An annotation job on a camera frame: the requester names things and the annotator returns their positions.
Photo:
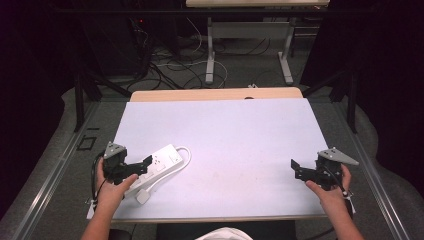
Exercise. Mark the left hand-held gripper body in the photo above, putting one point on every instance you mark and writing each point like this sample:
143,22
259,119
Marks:
115,163

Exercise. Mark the aluminium floor rail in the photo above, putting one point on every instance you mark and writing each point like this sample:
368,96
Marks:
373,173
50,180

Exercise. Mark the person's left hand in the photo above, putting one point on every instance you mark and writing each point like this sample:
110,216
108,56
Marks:
111,193

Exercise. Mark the black metal stand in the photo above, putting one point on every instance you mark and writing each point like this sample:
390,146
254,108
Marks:
350,100
80,100

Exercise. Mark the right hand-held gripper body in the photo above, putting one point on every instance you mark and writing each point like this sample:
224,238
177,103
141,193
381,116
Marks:
330,170

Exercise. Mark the white power plug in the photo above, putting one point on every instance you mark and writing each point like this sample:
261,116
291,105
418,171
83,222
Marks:
143,196

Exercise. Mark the person's right hand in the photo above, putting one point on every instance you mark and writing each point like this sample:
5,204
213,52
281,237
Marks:
328,196

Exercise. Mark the person's white clothing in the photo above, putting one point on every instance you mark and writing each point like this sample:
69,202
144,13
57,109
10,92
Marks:
225,234

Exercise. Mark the wooden table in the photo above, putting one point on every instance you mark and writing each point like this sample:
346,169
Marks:
213,94

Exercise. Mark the desk with white legs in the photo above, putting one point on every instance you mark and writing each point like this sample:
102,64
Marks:
250,30

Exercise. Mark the white power strip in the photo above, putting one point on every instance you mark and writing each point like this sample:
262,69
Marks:
160,165

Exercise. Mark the white table mat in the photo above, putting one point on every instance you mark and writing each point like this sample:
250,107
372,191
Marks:
226,140

